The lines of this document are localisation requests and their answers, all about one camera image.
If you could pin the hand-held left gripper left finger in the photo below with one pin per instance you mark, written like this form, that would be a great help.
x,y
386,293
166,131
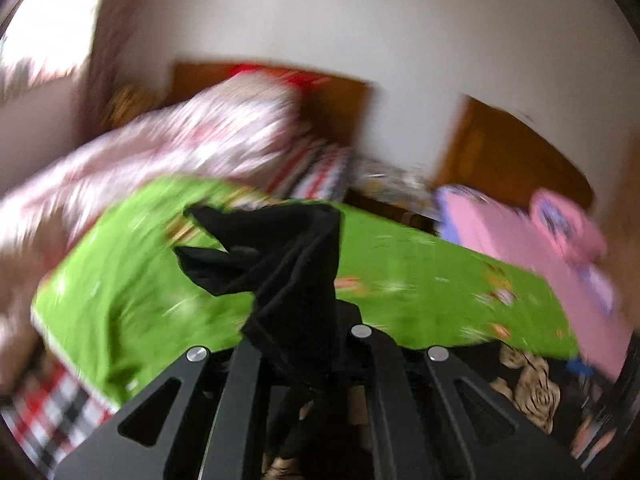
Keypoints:
x,y
245,390

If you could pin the padded brown wooden headboard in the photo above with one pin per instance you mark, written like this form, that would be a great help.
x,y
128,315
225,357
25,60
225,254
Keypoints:
x,y
500,160

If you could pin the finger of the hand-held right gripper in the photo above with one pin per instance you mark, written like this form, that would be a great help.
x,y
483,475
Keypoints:
x,y
582,365

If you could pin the black rose print pants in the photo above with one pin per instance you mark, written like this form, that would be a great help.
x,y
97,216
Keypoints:
x,y
530,390

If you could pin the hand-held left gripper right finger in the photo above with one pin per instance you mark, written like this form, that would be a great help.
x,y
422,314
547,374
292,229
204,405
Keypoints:
x,y
387,390

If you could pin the red pillow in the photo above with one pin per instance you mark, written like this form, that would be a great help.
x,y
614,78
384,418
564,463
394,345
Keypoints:
x,y
270,75

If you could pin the green printed bed sheet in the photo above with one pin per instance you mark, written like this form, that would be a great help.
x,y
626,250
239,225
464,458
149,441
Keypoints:
x,y
125,285

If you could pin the purple pillow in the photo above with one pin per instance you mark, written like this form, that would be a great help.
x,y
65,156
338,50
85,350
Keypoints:
x,y
602,287

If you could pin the plain black pants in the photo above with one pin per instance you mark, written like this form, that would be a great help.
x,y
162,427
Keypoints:
x,y
300,270

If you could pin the patterned nightstand cloth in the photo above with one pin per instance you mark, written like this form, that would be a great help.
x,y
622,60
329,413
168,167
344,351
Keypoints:
x,y
390,182

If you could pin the window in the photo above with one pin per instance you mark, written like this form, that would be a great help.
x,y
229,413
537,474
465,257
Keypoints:
x,y
45,15

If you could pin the red white patterned bed sheet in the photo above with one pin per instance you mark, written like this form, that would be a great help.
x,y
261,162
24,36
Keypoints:
x,y
322,170

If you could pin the white pink patterned quilt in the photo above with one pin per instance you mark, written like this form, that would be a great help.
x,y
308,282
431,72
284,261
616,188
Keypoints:
x,y
200,130

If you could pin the plain brown wooden headboard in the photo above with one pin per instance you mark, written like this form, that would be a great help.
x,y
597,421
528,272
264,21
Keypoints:
x,y
340,110

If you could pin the pink patterned curtain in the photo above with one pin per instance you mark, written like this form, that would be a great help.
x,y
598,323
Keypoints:
x,y
110,35

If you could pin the folded pink floral quilt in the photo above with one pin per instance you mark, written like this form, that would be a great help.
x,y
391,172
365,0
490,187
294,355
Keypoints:
x,y
565,220

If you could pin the pink bed sheet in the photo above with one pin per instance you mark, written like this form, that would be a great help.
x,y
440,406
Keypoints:
x,y
500,230

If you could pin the red black plaid cloth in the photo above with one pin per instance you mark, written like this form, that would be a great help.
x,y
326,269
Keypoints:
x,y
55,420

